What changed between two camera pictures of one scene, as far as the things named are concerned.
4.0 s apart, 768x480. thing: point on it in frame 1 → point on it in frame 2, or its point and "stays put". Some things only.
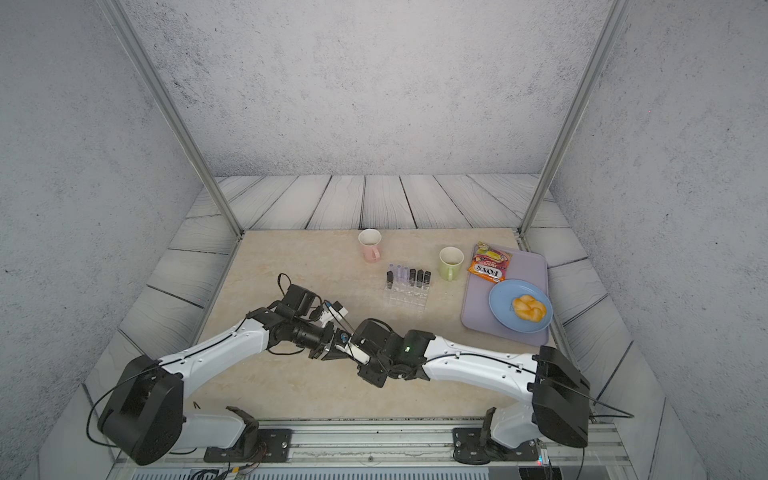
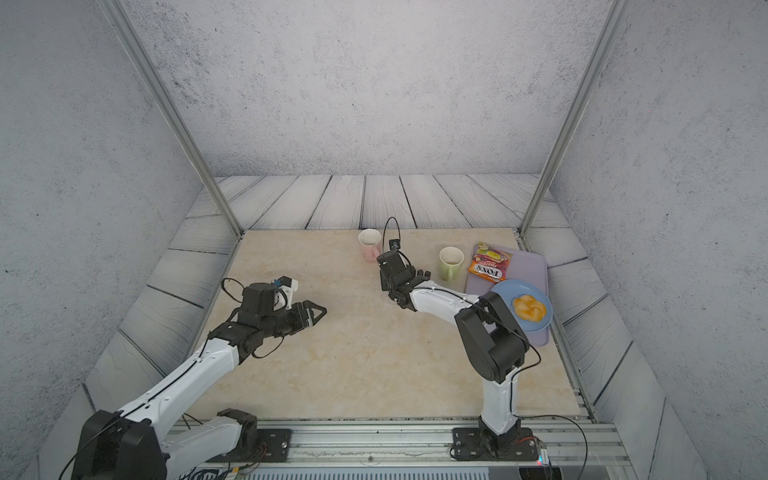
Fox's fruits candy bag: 489,263 stays put
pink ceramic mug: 370,241 stays put
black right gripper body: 374,372 → 387,285
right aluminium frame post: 576,117 stays put
